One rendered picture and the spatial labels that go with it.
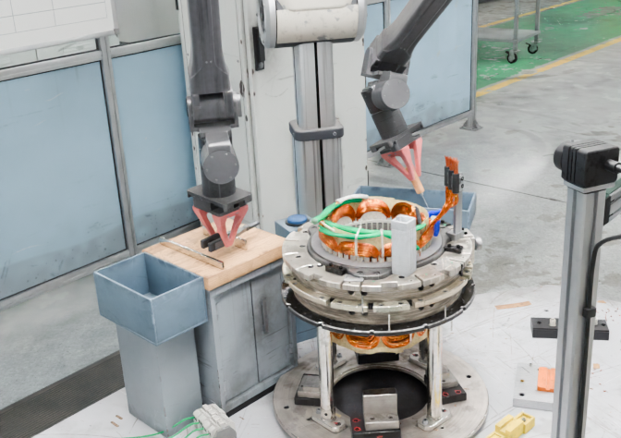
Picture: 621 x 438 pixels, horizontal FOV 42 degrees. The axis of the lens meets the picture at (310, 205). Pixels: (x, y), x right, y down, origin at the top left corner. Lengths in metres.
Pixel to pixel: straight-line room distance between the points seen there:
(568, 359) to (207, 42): 0.69
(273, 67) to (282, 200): 0.61
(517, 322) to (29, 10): 2.33
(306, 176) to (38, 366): 1.84
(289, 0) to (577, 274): 0.95
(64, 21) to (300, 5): 1.96
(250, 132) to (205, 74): 2.31
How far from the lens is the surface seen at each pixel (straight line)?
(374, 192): 1.75
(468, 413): 1.48
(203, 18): 1.26
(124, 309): 1.41
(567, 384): 1.00
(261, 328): 1.52
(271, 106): 3.63
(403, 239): 1.25
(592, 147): 0.89
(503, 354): 1.69
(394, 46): 1.56
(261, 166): 3.64
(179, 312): 1.37
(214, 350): 1.45
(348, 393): 1.56
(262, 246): 1.48
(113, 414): 1.59
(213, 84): 1.31
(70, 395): 3.13
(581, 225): 0.91
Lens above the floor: 1.65
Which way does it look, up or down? 21 degrees down
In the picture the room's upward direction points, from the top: 3 degrees counter-clockwise
